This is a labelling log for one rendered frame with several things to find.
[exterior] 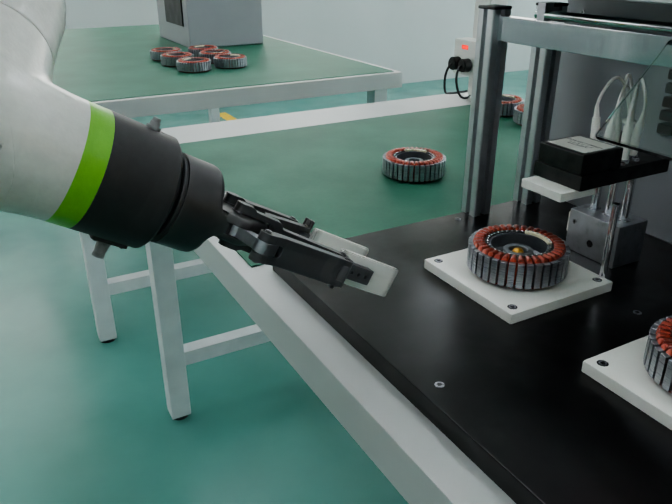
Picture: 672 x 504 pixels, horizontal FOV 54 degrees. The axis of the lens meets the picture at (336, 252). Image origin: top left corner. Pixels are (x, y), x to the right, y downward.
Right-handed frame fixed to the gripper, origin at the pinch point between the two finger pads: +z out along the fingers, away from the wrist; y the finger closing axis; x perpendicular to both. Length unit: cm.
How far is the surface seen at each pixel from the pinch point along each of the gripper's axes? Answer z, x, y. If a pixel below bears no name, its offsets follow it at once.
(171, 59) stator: 32, 11, -178
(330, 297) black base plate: 4.7, -5.7, -6.5
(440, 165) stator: 37, 14, -37
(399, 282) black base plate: 12.2, -1.4, -5.8
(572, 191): 20.6, 16.2, 3.0
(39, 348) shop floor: 19, -86, -144
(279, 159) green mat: 22, 2, -63
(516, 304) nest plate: 17.3, 3.0, 6.1
